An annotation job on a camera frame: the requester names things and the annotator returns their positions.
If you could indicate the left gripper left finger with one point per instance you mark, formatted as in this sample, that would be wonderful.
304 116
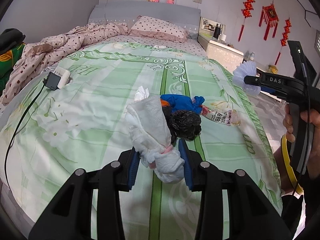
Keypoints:
68 215

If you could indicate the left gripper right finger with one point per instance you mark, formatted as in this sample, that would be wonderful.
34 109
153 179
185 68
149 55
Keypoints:
232 195

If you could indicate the pink snack wrapper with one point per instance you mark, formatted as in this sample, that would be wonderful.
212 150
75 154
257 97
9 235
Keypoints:
228 118

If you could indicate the black plastic bag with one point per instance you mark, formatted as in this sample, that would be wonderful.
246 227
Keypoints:
182 124

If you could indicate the white tissue bundle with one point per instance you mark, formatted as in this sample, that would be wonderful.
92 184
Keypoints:
151 138

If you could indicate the blue rubber glove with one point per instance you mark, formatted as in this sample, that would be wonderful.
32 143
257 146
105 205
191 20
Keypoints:
184 103

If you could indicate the orange peel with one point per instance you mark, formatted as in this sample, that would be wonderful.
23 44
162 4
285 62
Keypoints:
165 103

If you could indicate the yellow rimmed trash bin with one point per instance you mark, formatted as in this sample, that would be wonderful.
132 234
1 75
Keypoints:
290 183

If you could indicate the person's right hand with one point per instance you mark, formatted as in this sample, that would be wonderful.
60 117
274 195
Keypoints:
302 125

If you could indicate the yellow toy on table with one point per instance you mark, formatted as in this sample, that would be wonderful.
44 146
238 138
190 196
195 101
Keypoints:
272 69

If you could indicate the small white bottle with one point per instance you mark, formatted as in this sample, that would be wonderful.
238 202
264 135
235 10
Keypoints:
251 56

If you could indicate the right red knot decoration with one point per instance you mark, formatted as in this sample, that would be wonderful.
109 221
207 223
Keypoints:
285 37

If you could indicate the red knot decoration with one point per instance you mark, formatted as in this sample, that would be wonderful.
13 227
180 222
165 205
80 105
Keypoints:
246 12
285 37

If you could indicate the centre red fu decoration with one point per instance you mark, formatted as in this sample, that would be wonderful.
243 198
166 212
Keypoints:
270 17

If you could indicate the black thermos bottle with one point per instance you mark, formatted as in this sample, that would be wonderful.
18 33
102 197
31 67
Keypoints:
217 31

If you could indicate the green floral bedspread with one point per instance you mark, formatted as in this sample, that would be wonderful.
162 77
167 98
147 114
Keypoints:
46 135

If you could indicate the white bedside cabinet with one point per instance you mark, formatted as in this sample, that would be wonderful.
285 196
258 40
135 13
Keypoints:
219 50

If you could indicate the left red knot decoration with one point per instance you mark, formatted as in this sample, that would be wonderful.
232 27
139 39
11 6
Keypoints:
246 12

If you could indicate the grey bed headboard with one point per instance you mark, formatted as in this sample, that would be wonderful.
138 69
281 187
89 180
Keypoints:
185 17

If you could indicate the black power adapter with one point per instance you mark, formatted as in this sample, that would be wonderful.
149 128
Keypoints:
52 81

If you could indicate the small white tissue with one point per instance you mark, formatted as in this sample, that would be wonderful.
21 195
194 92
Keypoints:
141 94

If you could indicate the white charger box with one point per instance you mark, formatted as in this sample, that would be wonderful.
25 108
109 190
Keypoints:
64 76

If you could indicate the green patterned cushion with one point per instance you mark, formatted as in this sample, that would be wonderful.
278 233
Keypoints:
7 61

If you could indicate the pink polka dot duvet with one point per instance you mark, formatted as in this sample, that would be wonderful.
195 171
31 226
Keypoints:
38 56

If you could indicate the pink polka dot pillow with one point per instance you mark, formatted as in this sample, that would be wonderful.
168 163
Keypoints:
155 28

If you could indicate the black cloth on cushion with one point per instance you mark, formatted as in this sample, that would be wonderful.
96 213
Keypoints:
9 39

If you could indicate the wall vent louvre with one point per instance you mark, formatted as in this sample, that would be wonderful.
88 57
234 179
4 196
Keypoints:
317 42

